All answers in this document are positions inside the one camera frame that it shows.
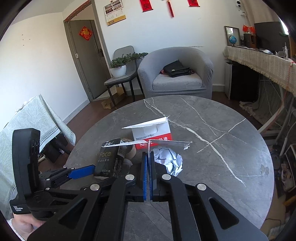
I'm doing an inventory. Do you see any white paper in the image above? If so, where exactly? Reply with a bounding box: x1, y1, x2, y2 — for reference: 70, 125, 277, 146
154, 148, 183, 178

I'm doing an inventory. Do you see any wall calendar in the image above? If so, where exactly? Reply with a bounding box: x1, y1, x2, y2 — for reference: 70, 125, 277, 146
104, 2, 127, 26

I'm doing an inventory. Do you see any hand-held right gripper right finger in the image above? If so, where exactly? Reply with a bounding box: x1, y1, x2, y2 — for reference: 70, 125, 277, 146
149, 151, 266, 241

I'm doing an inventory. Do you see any beige lace desk cover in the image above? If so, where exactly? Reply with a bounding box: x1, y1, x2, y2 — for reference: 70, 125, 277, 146
223, 46, 296, 98

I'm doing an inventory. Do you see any black cabinet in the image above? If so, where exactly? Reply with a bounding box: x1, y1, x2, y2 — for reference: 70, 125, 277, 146
225, 61, 260, 102

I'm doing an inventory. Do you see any white red cardboard box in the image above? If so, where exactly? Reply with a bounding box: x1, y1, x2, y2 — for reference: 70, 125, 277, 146
122, 116, 193, 151

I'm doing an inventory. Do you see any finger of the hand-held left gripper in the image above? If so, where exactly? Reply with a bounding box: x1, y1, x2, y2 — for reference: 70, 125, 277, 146
39, 165, 96, 180
40, 177, 70, 189

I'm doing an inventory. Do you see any dark speaker box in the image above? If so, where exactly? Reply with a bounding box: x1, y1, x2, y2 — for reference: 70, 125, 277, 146
243, 33, 258, 49

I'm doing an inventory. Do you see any grey door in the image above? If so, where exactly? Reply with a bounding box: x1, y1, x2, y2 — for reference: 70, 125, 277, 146
63, 20, 111, 102

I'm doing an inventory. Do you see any round grey marble table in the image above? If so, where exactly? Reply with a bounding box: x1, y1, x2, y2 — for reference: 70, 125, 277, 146
61, 95, 275, 241

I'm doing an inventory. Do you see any flat brown cardboard box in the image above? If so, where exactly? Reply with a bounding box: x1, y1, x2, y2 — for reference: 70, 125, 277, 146
101, 87, 126, 109

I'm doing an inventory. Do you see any grey armchair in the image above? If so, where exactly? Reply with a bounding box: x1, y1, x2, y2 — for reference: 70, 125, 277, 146
137, 47, 213, 99

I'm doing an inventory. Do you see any wooden picture frame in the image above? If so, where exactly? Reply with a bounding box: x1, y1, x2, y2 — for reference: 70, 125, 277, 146
224, 26, 241, 47

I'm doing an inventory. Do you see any red diamond door decoration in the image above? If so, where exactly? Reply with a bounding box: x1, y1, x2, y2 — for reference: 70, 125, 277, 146
79, 26, 92, 41

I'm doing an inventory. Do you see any brown cardboard tape core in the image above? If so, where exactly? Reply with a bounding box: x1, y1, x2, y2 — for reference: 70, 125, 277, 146
120, 138, 137, 160

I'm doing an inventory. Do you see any potted plant in white pot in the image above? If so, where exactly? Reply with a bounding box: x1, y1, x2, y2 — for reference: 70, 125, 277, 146
110, 52, 148, 78

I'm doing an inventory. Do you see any grey dining chair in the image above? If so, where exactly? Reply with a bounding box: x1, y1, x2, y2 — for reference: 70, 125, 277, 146
104, 45, 144, 108

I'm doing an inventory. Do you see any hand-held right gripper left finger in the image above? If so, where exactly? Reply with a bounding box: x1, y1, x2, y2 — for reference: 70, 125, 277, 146
28, 152, 148, 241

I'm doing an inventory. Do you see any red hanging knot ornament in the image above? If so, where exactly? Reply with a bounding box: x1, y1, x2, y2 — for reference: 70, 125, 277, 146
167, 0, 175, 18

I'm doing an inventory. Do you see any black bag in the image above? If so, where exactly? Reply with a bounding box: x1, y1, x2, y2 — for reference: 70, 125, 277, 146
160, 60, 197, 78

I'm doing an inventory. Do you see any black monitor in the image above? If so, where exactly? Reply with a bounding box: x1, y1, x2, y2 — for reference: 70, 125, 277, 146
254, 22, 289, 50

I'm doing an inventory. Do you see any black tissue pack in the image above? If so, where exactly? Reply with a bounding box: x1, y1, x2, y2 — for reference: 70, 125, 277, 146
94, 138, 127, 178

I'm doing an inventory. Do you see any person's left hand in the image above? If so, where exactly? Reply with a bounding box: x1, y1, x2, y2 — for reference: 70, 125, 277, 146
13, 212, 45, 240

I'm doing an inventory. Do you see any black dining table leg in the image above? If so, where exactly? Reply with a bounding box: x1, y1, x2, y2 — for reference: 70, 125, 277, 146
54, 137, 72, 155

